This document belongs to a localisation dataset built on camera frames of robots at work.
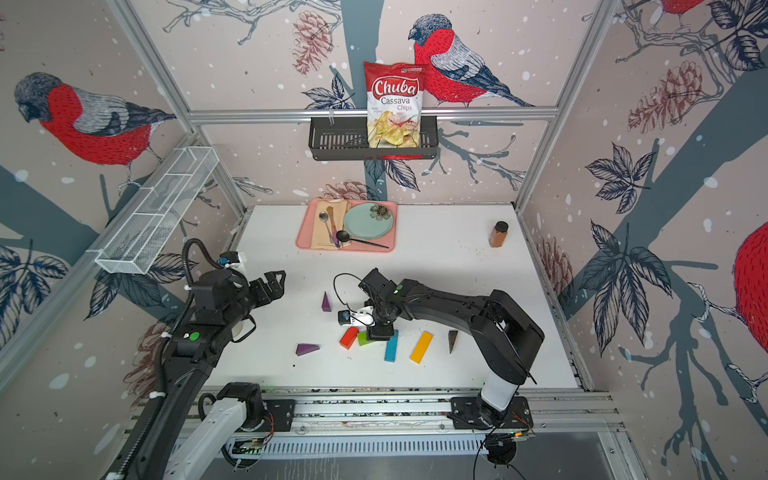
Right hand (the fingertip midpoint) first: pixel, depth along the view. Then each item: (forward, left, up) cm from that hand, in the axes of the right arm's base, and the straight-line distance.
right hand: (369, 320), depth 85 cm
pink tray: (+33, +29, -4) cm, 44 cm away
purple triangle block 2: (-7, +18, -4) cm, 20 cm away
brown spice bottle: (+33, -43, +2) cm, 54 cm away
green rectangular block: (-3, +2, -5) cm, 6 cm away
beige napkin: (+44, +21, -4) cm, 49 cm away
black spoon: (+34, +13, -3) cm, 37 cm away
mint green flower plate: (+44, +5, -4) cm, 44 cm away
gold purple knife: (+40, +19, -3) cm, 44 cm away
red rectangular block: (-4, +6, -3) cm, 8 cm away
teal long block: (-6, -7, -5) cm, 10 cm away
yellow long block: (-5, -16, -6) cm, 18 cm away
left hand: (+5, +24, +18) cm, 30 cm away
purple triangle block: (+5, +14, -3) cm, 16 cm away
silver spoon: (+44, +23, -3) cm, 50 cm away
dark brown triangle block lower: (-2, -24, -4) cm, 25 cm away
